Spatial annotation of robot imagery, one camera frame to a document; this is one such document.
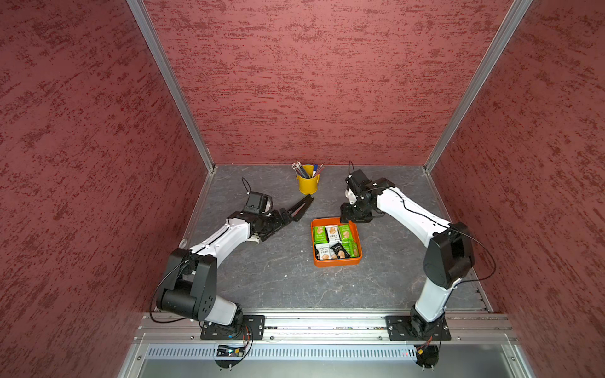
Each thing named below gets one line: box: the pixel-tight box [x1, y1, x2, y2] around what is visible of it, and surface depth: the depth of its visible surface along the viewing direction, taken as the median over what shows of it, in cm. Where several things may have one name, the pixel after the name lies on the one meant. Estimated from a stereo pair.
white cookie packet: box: [315, 244, 331, 260], surface depth 89 cm
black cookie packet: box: [330, 241, 351, 260], surface depth 90 cm
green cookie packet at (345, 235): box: [337, 223, 357, 247], surface depth 95 cm
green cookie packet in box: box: [313, 226, 329, 245], surface depth 94 cm
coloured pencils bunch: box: [291, 160, 325, 179], surface depth 106 cm
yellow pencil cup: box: [296, 164, 320, 195], surface depth 109 cm
